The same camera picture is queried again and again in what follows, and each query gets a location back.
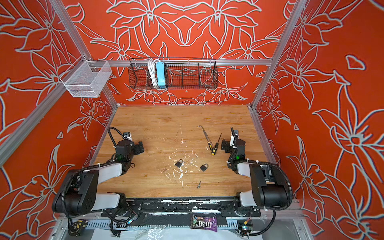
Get purple candy bag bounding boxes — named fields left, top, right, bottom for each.
left=190, top=215, right=218, bottom=232

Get white coiled cable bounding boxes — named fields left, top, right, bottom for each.
left=146, top=59, right=159, bottom=87

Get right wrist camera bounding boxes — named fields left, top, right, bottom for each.
left=231, top=130, right=239, bottom=141

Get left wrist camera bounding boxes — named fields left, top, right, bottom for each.
left=123, top=132, right=132, bottom=141

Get yellow black tape measure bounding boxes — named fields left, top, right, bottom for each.
left=68, top=218, right=89, bottom=237

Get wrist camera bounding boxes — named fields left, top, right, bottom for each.
left=231, top=130, right=239, bottom=141
left=123, top=132, right=132, bottom=141

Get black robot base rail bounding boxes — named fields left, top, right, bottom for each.
left=102, top=197, right=261, bottom=228

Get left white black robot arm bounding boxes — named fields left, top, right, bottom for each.
left=52, top=127, right=145, bottom=218

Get black wire wall basket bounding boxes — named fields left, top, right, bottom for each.
left=128, top=58, right=219, bottom=90

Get light blue box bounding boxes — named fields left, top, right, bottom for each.
left=156, top=62, right=166, bottom=88

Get clear plastic wrap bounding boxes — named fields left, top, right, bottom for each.
left=122, top=227, right=179, bottom=240

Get white mesh wall basket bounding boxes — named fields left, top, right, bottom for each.
left=59, top=56, right=112, bottom=98

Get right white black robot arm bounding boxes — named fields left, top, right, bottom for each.
left=222, top=128, right=293, bottom=211

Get black yellow screwdriver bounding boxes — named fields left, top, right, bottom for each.
left=211, top=135, right=222, bottom=156

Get small electronics board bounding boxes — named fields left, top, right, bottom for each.
left=238, top=218, right=253, bottom=237

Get dark padlock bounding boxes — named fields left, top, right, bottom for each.
left=200, top=164, right=209, bottom=172
left=175, top=159, right=184, bottom=169

